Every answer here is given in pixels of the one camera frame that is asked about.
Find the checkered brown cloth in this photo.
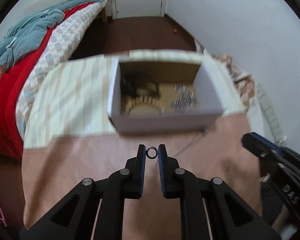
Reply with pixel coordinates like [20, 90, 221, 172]
[213, 55, 255, 111]

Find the black item in box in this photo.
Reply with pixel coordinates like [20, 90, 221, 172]
[120, 69, 161, 98]

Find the black ring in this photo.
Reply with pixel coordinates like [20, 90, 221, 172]
[145, 146, 158, 160]

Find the silver coin necklace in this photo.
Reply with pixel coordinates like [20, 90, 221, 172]
[169, 82, 199, 113]

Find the thin silver chain necklace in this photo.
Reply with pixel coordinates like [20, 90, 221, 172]
[173, 128, 210, 157]

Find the white power strip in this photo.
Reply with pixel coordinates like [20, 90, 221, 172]
[255, 83, 287, 147]

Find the checkered white mattress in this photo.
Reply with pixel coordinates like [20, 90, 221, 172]
[15, 0, 108, 139]

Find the red blanket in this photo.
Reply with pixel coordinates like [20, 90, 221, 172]
[0, 2, 92, 160]

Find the white cardboard box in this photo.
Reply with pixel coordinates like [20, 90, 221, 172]
[107, 53, 241, 135]

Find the teal blue quilt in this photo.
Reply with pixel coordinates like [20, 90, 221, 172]
[0, 0, 104, 72]

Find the pink table cloth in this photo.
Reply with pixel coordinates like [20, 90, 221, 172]
[21, 114, 262, 239]

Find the wooden bead bracelet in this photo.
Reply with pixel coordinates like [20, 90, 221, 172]
[124, 95, 166, 117]

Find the striped cream mattress pad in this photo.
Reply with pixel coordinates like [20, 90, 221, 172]
[19, 50, 244, 150]

